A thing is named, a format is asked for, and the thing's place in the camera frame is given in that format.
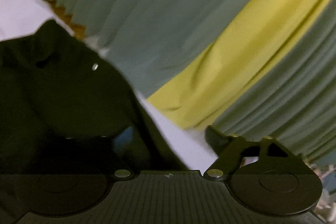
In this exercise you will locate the yellow curtain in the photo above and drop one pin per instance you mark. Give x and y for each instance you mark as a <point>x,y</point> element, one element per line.
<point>260,36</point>

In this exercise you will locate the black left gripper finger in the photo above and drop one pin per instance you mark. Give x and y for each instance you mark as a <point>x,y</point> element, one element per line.
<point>231,150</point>

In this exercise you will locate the lavender bed sheet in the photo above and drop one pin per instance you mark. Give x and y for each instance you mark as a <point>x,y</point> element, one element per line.
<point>23,17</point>

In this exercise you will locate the black pants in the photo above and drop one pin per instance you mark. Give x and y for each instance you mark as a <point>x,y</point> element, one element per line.
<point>69,121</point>

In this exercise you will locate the grey-green curtain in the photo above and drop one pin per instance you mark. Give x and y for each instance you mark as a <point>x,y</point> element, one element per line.
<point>152,41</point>

